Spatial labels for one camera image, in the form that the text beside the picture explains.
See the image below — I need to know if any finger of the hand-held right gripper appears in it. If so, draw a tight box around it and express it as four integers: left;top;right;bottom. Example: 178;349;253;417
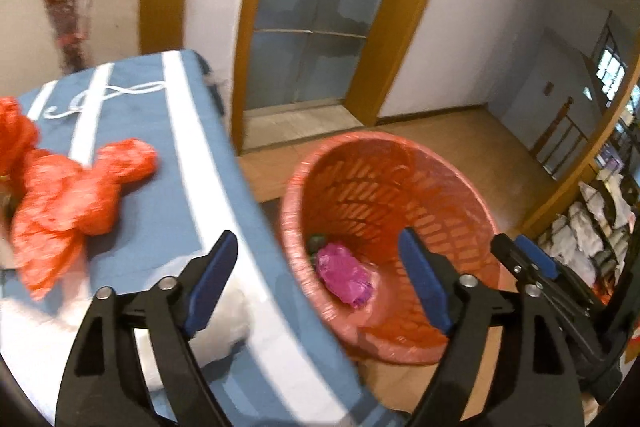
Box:
491;233;623;404
516;235;608;308

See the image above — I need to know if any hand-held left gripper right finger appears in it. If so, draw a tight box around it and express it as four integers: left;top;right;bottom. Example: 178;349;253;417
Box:
397;227;586;427

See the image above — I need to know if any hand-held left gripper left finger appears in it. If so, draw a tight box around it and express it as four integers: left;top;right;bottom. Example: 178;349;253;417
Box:
54;229;240;427

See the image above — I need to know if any white tissue paper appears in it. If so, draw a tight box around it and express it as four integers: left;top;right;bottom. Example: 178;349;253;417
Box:
135;287;252;389

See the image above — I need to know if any red plastic waste basket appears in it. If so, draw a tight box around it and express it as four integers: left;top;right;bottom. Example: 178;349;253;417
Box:
277;131;503;365

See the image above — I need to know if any red plastic bag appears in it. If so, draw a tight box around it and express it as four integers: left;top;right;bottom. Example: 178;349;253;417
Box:
0;96;41;180
10;138;160;302

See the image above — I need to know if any rack with white bags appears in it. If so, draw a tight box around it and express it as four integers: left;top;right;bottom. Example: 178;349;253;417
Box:
540;147;640;303

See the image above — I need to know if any pink plastic bag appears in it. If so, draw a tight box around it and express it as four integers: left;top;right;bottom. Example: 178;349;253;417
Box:
315;242;378;309

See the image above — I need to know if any small dark green item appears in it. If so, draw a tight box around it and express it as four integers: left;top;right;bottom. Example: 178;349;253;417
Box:
306;233;331;258

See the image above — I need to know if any wooden stair railing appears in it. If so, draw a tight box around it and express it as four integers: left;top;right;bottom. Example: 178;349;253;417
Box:
530;97;591;180

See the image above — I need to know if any blue white striped tablecloth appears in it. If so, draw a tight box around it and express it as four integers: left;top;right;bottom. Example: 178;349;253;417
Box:
0;49;401;427

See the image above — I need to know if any window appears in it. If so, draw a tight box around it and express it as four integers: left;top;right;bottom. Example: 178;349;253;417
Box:
595;49;628;105

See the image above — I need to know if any glass vase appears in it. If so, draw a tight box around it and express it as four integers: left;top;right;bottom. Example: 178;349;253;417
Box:
57;32;91;72

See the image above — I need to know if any frosted glass sliding door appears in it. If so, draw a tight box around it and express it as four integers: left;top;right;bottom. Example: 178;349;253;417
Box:
243;0;416;112

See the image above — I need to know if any wooden doorway frame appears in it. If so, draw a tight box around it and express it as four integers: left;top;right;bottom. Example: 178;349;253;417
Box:
520;72;640;238

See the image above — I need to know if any wooden door frame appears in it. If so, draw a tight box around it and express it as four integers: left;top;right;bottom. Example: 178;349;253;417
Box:
232;0;463;152

